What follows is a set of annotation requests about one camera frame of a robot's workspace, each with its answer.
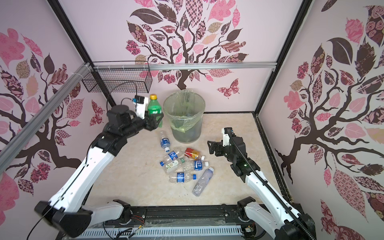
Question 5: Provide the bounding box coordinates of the clear bottle blue label white cap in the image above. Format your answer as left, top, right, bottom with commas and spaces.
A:
183, 160, 210, 172

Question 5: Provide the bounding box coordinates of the grey mesh waste bin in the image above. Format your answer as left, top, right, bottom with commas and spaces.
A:
163, 90, 206, 144

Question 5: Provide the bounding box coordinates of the aluminium rail left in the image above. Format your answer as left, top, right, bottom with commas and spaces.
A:
1, 63, 92, 173

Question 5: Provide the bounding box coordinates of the green bottle yellow cap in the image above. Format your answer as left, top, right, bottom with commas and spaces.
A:
148, 94, 163, 128

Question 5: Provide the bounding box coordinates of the aluminium rail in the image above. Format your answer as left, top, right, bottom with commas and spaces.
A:
93, 62, 277, 71
1, 63, 92, 173

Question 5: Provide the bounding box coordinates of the clear bottle blue cap centre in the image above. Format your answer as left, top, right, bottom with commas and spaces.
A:
159, 148, 184, 167

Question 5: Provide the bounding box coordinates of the black wire wall basket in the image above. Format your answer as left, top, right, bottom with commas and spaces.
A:
82, 60, 153, 94

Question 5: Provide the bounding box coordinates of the tall clear bottle white cap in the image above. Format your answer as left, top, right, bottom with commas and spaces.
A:
193, 167, 215, 197

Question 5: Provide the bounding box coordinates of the black base frame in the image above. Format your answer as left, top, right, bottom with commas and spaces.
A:
55, 203, 316, 240

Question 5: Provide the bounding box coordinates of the white slotted cable duct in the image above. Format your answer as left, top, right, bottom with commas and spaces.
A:
76, 226, 243, 240

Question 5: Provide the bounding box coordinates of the clear bottle blue label back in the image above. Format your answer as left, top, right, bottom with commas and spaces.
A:
160, 131, 171, 153

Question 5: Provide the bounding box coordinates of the green plastic bin liner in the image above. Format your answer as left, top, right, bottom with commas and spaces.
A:
163, 90, 206, 133

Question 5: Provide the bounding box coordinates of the aluminium rail back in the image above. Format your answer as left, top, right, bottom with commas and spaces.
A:
93, 62, 277, 71

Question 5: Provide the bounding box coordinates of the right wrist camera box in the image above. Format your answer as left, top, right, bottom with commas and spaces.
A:
222, 127, 233, 147

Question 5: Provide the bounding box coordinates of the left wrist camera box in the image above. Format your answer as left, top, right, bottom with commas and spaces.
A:
132, 95, 149, 119

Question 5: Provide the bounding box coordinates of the red gold label bottle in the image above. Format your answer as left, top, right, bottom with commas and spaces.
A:
185, 148, 206, 161

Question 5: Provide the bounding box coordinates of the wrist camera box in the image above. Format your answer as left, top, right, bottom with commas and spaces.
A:
222, 127, 233, 147
132, 95, 149, 119

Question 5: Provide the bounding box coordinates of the black corrugated cable right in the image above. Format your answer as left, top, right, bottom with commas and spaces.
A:
226, 128, 310, 240

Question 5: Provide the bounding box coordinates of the clear bottle blue label front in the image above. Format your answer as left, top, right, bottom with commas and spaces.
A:
169, 172, 197, 183

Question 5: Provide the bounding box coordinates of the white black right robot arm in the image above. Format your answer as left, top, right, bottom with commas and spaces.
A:
207, 128, 316, 240

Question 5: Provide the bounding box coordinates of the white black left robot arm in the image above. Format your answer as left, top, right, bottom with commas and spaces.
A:
35, 105, 164, 238

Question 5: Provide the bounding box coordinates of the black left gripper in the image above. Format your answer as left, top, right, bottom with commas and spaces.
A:
121, 110, 163, 139

